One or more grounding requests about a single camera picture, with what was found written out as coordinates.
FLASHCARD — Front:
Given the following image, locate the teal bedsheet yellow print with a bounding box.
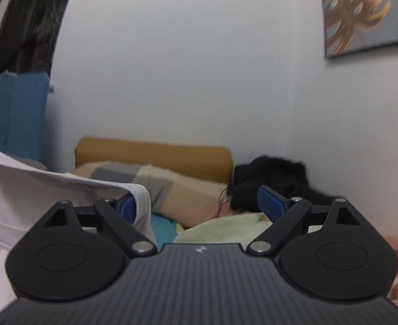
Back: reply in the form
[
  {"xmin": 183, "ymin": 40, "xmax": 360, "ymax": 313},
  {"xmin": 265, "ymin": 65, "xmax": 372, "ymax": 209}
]
[{"xmin": 150, "ymin": 213, "xmax": 185, "ymax": 250}]

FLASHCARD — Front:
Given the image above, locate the patchwork beige grey pillow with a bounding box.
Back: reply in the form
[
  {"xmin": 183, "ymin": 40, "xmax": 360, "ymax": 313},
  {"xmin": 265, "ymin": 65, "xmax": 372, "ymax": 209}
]
[{"xmin": 73, "ymin": 161, "xmax": 236, "ymax": 228}]

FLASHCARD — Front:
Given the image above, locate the black garment pile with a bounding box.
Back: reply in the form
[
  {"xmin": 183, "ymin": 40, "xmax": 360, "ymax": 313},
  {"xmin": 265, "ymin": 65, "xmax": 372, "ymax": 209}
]
[{"xmin": 228, "ymin": 155, "xmax": 336, "ymax": 212}]

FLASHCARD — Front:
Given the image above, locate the blue towel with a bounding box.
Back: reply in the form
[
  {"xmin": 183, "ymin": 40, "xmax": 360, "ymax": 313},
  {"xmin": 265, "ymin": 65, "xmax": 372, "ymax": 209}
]
[{"xmin": 0, "ymin": 72, "xmax": 50, "ymax": 161}]

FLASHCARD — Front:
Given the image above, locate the leaf painting wall art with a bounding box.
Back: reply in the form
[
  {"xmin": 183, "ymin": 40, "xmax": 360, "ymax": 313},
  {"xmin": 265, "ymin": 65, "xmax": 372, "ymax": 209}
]
[{"xmin": 322, "ymin": 0, "xmax": 398, "ymax": 59}]

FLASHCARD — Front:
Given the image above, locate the dark window grille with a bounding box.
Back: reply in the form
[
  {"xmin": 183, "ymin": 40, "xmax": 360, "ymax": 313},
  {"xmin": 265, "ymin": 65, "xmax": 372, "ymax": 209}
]
[{"xmin": 0, "ymin": 0, "xmax": 69, "ymax": 74}]

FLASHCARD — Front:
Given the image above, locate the white t-shirt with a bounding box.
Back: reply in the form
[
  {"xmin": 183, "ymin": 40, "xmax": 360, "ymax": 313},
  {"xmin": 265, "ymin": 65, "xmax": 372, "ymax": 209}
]
[{"xmin": 0, "ymin": 152, "xmax": 155, "ymax": 311}]

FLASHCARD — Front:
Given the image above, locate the tan headboard cushion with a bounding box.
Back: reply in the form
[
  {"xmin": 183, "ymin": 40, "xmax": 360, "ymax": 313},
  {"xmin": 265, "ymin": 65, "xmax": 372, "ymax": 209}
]
[{"xmin": 75, "ymin": 136, "xmax": 233, "ymax": 183}]

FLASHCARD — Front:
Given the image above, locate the green fleece blanket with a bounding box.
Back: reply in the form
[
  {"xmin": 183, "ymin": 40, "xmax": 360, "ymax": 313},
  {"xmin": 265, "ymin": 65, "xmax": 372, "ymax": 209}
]
[{"xmin": 174, "ymin": 213, "xmax": 272, "ymax": 248}]

